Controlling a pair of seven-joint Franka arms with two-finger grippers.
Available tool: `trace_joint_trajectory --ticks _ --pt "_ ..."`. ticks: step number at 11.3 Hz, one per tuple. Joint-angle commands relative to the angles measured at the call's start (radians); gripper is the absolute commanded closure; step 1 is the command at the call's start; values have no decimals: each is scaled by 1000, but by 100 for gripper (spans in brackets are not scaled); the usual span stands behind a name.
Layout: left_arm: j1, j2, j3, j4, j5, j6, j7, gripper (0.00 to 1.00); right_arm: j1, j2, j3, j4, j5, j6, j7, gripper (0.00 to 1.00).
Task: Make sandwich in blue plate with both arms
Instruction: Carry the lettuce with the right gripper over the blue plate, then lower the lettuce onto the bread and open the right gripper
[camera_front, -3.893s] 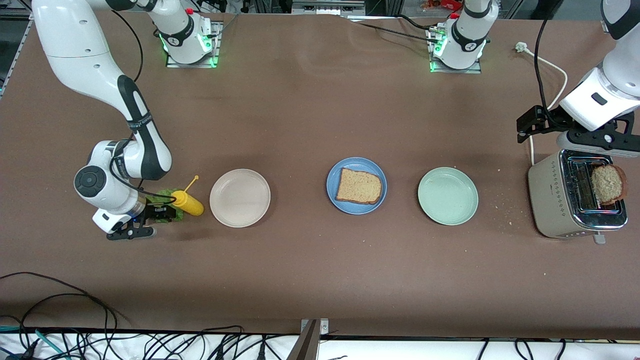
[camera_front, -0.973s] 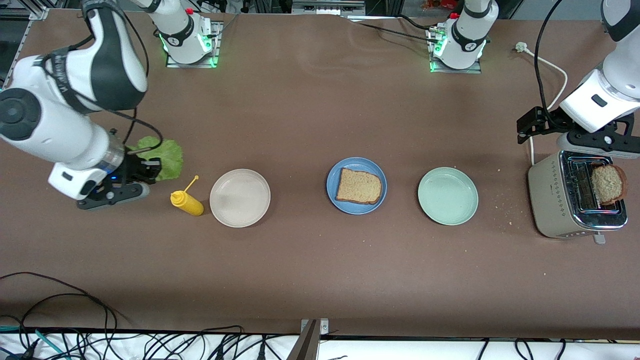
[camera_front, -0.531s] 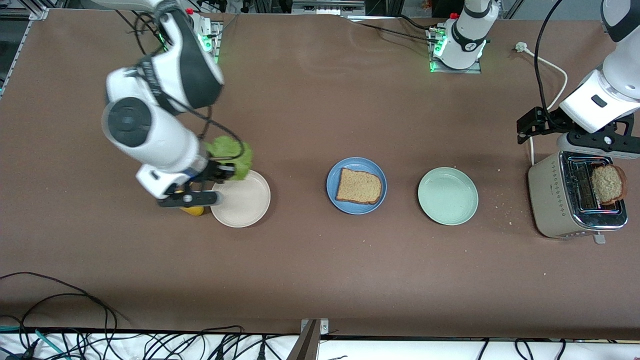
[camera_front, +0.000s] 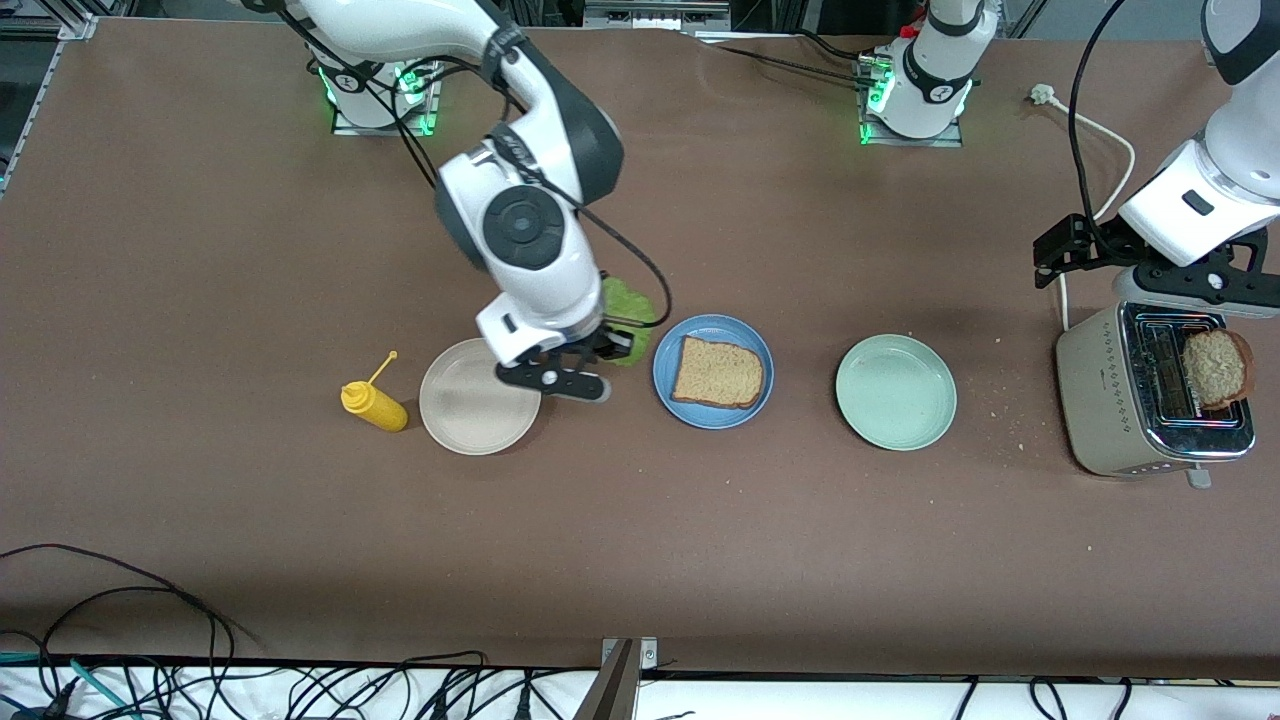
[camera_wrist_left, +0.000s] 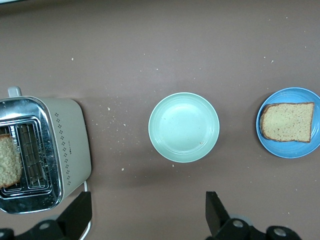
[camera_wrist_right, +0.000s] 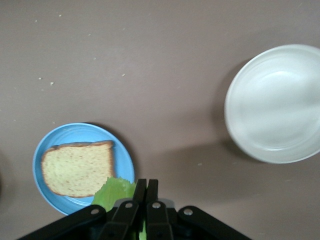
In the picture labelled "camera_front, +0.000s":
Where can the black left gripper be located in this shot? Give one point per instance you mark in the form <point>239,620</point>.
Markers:
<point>1076,243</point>

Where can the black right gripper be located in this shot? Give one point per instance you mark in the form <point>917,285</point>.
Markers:
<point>597,345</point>

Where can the green lettuce leaf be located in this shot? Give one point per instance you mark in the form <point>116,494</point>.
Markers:
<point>625,300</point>

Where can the brown bread slice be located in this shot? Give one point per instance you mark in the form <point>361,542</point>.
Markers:
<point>1215,368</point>
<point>715,372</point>

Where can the yellow mustard squeeze bottle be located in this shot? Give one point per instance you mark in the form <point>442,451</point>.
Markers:
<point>375,405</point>

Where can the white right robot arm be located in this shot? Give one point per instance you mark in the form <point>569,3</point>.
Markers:
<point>520,220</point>

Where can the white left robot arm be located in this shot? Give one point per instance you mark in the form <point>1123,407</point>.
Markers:
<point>935,80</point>

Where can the blue plate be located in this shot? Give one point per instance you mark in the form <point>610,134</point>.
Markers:
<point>715,419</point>

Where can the beige plate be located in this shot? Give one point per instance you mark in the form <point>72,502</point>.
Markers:
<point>465,410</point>

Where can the pale green plate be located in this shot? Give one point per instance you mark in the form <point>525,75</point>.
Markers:
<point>896,392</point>

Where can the silver beige toaster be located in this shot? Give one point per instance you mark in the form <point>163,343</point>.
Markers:
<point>1095,400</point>

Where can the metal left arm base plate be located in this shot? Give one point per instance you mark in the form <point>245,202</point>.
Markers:
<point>950,142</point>

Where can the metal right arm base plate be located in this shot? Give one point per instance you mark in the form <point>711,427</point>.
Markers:
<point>434,110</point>

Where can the small metal corner bracket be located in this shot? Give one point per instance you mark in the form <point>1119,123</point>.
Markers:
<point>648,655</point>

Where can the aluminium rail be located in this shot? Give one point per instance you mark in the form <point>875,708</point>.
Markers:
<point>650,18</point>

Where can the grey frame post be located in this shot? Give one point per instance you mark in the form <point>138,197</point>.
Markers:
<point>610,695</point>

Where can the aluminium table edge frame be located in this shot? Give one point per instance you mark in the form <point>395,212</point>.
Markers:
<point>50,28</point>

